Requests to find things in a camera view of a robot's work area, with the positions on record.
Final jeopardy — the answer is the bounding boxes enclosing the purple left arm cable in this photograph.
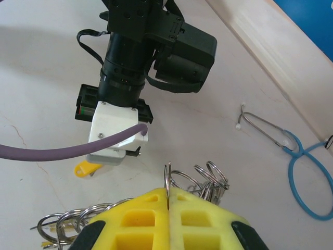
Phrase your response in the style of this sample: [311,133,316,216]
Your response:
[0,123,149,163]

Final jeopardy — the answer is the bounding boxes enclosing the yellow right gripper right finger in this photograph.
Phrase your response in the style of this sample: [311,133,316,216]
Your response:
[168,187,270,250]

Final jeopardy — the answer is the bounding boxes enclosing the blue stethoscope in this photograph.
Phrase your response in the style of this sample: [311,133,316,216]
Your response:
[235,103,333,222]

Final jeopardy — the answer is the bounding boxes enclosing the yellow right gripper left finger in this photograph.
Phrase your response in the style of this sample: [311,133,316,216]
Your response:
[69,187,170,250]

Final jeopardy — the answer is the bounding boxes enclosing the thin black left gripper cable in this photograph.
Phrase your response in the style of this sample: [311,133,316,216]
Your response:
[76,28,202,94]

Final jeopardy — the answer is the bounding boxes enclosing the steel split ring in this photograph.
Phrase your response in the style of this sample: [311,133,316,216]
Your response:
[206,160,230,193]
[170,169,201,195]
[163,161,173,210]

